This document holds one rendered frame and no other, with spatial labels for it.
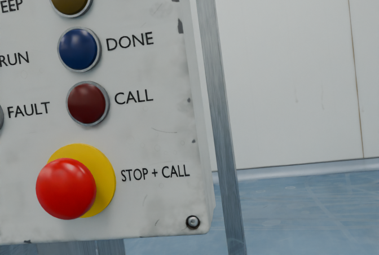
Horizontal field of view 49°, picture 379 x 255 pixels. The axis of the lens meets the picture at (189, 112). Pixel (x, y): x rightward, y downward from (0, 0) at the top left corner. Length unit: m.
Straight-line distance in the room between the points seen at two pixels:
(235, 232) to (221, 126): 0.38
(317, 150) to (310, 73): 0.69
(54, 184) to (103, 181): 0.03
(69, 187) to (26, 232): 0.07
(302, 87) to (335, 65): 0.33
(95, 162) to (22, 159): 0.06
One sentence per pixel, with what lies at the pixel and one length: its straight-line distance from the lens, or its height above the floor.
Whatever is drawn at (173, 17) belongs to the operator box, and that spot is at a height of 1.07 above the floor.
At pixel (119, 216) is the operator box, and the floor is 0.94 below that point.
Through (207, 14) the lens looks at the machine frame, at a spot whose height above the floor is 1.22.
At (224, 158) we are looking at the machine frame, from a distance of 1.47.
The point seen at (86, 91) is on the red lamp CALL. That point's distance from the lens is 0.28.
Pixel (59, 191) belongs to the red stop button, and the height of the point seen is 0.97.
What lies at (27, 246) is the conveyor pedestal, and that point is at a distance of 1.64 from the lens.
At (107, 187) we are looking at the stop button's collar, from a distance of 0.29.
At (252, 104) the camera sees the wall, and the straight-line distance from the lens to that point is 3.87.
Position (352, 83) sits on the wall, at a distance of 3.93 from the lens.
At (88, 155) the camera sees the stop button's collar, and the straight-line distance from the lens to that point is 0.29.
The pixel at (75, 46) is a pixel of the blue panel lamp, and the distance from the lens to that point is 0.28.
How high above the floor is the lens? 1.03
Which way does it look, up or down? 5 degrees down
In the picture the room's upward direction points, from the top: 8 degrees counter-clockwise
